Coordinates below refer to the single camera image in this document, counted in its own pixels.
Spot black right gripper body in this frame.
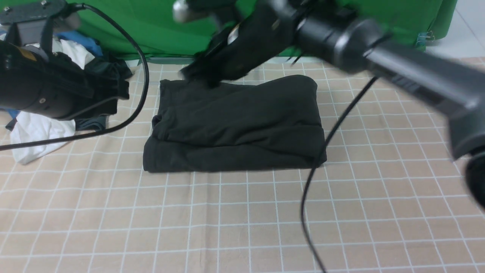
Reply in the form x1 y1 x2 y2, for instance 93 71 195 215
179 0 315 86

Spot dark gray long-sleeved shirt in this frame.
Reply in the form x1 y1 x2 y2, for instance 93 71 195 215
143 75 324 173

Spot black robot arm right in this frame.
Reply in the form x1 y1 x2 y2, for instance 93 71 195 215
172 0 485 206

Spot gray metal base bar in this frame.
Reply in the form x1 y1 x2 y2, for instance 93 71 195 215
147 56 194 64

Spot green backdrop cloth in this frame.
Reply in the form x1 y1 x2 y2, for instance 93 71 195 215
78 0 456 60

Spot dark teal garment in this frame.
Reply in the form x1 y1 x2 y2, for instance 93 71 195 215
5 53 134 131

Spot blue garment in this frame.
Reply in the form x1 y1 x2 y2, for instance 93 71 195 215
1 31 107 120

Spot blue binder clip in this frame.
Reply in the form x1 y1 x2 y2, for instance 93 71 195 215
415 31 435 48

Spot checkered beige tablecloth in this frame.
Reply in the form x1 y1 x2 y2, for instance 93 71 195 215
0 64 485 273

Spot white crumpled garment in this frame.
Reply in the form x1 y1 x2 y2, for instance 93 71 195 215
10 38 95 165

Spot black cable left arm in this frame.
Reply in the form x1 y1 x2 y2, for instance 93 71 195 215
0 3 150 152

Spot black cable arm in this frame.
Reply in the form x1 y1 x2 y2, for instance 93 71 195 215
300 76 379 273
0 3 150 152

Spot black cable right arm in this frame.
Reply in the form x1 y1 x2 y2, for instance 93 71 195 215
300 76 379 273

